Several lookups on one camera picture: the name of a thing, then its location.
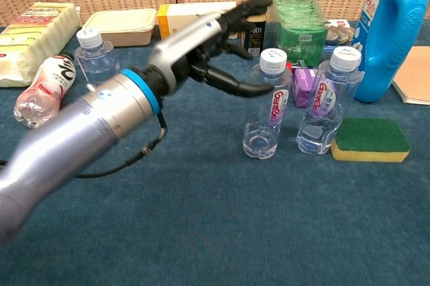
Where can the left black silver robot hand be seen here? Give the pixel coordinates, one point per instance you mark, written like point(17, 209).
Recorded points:
point(188, 47)

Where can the clear water bottle white cap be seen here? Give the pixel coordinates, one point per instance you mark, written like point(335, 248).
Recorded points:
point(95, 59)
point(327, 108)
point(267, 111)

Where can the white orange tea carton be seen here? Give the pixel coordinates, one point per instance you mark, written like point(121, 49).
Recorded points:
point(178, 19)

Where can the black tin can gold lid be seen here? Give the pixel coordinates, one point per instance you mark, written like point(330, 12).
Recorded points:
point(255, 39)

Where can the beige lidded lunch box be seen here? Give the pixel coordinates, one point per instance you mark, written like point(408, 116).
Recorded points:
point(121, 29)

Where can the green packet stack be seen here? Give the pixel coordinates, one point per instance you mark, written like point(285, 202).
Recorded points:
point(297, 31)

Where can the small purple box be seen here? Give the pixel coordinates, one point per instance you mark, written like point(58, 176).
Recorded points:
point(302, 88)

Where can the pink drink bottle black cap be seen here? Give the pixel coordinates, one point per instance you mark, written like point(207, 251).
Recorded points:
point(47, 91)

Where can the yellow sponge multipack in plastic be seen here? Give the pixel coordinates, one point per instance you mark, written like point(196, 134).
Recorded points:
point(37, 37)

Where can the blue table cloth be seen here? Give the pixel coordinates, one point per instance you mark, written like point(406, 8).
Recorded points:
point(218, 215)

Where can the blue detergent jug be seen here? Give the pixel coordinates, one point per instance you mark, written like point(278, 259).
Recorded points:
point(386, 41)

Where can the green yellow scouring sponge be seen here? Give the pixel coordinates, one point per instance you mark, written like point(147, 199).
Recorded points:
point(369, 138)

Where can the kraft spiral notebook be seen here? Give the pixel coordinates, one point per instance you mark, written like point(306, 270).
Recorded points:
point(415, 78)

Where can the red push button switch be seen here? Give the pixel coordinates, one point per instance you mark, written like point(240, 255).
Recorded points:
point(300, 63)

